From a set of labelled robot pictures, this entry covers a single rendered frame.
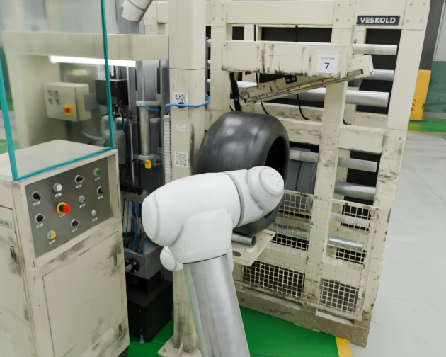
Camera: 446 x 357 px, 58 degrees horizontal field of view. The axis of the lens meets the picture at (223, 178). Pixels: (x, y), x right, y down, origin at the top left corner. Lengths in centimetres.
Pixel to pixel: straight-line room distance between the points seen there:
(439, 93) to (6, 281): 1074
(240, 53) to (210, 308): 146
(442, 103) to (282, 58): 979
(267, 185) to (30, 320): 141
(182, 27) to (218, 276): 131
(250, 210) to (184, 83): 114
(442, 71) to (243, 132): 999
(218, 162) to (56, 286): 88
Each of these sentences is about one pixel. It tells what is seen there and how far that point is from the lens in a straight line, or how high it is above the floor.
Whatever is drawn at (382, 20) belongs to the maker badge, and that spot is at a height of 189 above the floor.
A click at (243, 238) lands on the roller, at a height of 91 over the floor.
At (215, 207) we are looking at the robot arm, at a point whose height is 147.
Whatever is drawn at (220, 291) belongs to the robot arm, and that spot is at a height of 131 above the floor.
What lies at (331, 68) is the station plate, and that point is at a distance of 193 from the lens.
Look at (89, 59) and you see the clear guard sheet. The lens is 189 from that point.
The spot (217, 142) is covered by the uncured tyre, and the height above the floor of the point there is 137.
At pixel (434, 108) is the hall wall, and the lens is 1158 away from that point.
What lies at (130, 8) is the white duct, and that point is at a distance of 243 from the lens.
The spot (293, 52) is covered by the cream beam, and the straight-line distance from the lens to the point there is 197.
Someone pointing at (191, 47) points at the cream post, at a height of 175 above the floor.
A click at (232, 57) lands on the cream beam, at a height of 171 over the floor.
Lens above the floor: 180
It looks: 19 degrees down
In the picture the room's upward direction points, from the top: 2 degrees clockwise
